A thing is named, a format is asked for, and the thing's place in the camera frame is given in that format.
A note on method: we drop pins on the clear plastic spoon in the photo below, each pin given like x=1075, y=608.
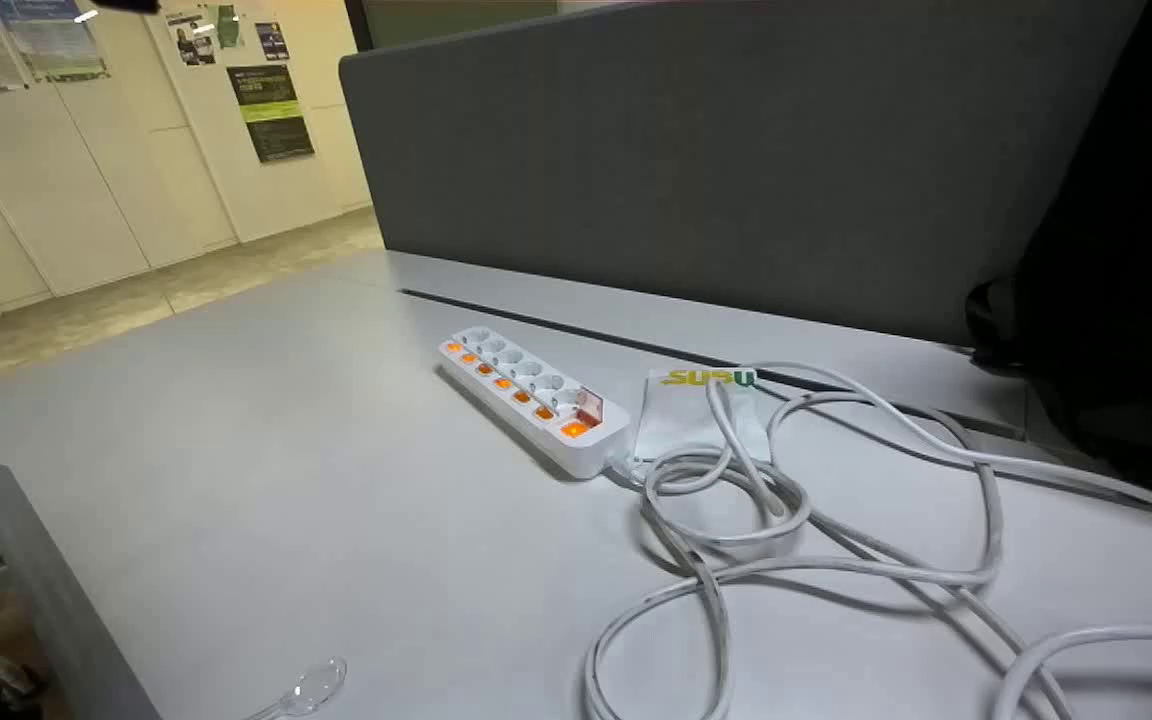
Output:
x=300, y=689

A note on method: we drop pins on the map poster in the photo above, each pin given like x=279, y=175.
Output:
x=57, y=37

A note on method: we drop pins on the small blue picture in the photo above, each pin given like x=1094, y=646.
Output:
x=272, y=41

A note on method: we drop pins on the grey fabric partition panel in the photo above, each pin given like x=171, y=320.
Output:
x=738, y=146

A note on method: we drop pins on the white multi-socket power strip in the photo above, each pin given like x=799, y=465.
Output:
x=538, y=392

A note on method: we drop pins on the small dark photo print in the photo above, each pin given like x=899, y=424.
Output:
x=192, y=41

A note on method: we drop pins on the clear bag with yellow label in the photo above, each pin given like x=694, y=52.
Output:
x=676, y=415

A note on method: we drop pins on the black cloth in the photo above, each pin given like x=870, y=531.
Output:
x=1123, y=266

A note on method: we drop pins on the small green note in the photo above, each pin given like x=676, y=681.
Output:
x=224, y=27

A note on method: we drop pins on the black and green poster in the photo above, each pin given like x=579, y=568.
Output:
x=271, y=114

